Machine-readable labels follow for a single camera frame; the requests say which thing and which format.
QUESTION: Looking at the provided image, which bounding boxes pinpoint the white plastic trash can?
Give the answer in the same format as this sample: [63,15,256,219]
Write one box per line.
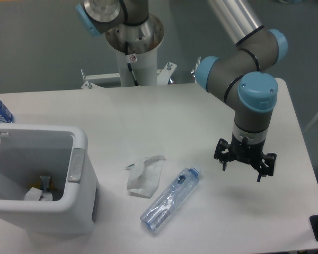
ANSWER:
[0,123,100,234]

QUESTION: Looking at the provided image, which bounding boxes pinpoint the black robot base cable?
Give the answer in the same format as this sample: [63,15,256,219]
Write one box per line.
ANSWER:
[123,41,140,87]

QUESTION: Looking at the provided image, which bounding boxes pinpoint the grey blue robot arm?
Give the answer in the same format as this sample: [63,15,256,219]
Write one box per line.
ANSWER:
[76,1,288,177]

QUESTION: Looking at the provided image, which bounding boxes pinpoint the clear plastic wrapper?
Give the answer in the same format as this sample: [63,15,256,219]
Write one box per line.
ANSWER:
[125,155,166,198]

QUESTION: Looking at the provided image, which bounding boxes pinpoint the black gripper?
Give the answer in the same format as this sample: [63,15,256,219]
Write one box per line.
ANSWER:
[214,137,277,182]

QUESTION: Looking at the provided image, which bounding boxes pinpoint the grey yellow wrapper in bin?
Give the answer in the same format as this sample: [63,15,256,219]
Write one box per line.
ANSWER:
[31,176,57,192]

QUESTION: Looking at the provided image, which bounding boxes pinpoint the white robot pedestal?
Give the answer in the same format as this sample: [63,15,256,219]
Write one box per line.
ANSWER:
[81,14,202,90]

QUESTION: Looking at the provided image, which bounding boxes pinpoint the white crumpled tissue in bin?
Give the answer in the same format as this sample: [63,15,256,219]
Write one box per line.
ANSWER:
[24,187,53,202]

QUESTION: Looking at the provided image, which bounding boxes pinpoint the clear plastic water bottle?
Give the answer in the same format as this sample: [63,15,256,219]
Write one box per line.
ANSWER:
[140,167,200,232]

